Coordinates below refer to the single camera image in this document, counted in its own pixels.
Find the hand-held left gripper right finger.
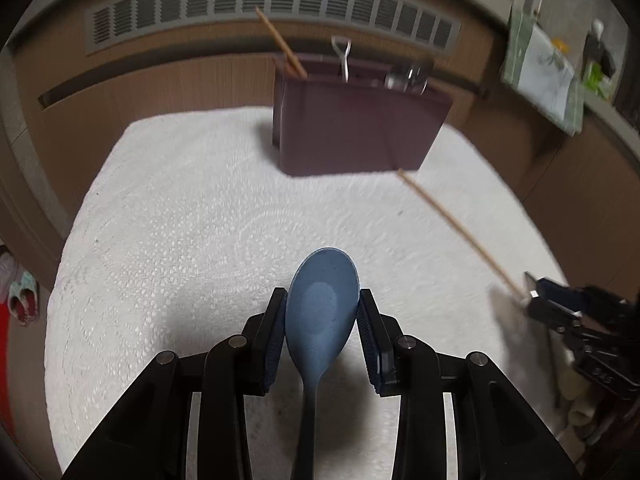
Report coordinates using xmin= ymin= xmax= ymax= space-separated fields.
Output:
xmin=354 ymin=288 xmax=583 ymax=480

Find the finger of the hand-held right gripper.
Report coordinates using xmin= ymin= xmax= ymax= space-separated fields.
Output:
xmin=526 ymin=300 xmax=585 ymax=332
xmin=523 ymin=271 xmax=591 ymax=313

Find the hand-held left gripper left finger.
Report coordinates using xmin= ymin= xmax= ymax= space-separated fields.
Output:
xmin=62 ymin=287 xmax=288 ymax=480

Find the blue spoon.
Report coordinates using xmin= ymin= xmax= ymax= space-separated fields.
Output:
xmin=284 ymin=247 xmax=361 ymax=480

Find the purple utensil holder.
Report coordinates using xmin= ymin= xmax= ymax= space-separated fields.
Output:
xmin=271 ymin=52 xmax=455 ymax=177

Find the white textured mat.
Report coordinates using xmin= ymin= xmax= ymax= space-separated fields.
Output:
xmin=44 ymin=105 xmax=571 ymax=480

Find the green checked towel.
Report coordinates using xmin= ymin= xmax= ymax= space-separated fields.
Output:
xmin=500 ymin=7 xmax=586 ymax=136

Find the green plastic bag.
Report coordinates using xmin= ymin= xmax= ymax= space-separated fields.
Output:
xmin=581 ymin=60 xmax=619 ymax=102

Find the patterned slipper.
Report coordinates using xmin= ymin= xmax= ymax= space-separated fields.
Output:
xmin=7 ymin=270 xmax=40 ymax=327

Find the metal spatula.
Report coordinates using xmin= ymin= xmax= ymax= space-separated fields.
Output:
xmin=331 ymin=35 xmax=354 ymax=84

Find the black wall rack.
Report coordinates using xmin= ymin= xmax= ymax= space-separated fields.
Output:
xmin=582 ymin=19 xmax=617 ymax=79

